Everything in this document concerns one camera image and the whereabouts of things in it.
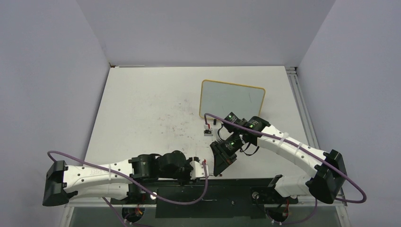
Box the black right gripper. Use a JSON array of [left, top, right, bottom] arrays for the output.
[[210, 131, 244, 176]]

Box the yellow framed whiteboard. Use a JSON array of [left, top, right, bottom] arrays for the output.
[[199, 79, 266, 119]]

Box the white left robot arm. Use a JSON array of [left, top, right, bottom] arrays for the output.
[[42, 150, 208, 207]]

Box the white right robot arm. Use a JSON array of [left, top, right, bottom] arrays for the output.
[[210, 113, 347, 204]]

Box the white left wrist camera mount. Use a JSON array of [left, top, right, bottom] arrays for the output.
[[190, 161, 209, 180]]

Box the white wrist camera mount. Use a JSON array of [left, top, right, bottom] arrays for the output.
[[203, 124, 217, 137], [190, 161, 209, 180]]

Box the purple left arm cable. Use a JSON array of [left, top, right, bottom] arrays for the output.
[[47, 151, 210, 227]]

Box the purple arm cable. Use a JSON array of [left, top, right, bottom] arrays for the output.
[[47, 151, 210, 227], [204, 113, 367, 226]]

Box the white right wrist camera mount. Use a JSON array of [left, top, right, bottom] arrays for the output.
[[203, 124, 217, 137]]

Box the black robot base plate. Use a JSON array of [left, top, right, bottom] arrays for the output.
[[111, 178, 298, 218]]

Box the aluminium frame rail right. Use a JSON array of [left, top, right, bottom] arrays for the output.
[[285, 67, 320, 149]]

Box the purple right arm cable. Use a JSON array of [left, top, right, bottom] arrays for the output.
[[204, 113, 367, 226]]

